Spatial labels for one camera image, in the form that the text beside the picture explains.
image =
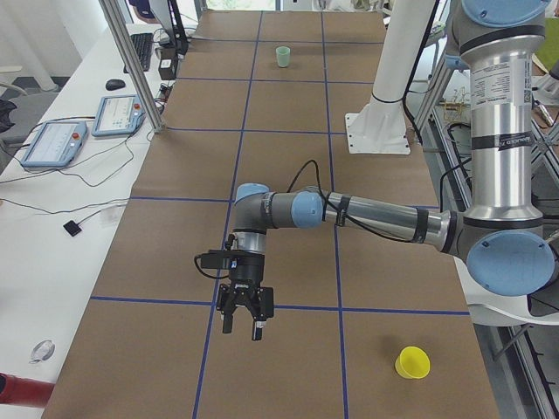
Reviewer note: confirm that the clear tape roll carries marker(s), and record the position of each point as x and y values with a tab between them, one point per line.
43	351

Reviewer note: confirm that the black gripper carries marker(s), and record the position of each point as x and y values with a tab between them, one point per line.
250	267

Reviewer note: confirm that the near blue teach pendant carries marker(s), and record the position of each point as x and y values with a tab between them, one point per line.
55	145

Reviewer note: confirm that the small black box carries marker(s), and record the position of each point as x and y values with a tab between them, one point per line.
168	63

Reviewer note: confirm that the brown paper table mat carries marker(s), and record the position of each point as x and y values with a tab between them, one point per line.
150	343

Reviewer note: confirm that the yellow plastic cup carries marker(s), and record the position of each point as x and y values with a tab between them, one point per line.
413	363

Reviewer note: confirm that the white camera stand pedestal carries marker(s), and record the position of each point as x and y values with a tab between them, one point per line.
380	126

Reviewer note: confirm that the aluminium frame post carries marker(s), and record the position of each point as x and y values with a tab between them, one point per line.
119	30

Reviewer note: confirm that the green plastic cup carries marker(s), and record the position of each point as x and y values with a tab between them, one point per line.
283	55

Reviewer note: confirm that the black keyboard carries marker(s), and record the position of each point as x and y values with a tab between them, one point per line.
143	44

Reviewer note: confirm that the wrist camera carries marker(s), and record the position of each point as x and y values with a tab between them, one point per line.
216	260

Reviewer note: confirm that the black computer mouse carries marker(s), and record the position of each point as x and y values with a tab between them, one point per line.
115	84

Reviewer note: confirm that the blue teach pendant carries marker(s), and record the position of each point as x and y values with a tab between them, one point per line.
118	115
55	145

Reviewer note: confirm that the far blue teach pendant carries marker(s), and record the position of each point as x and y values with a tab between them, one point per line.
118	115

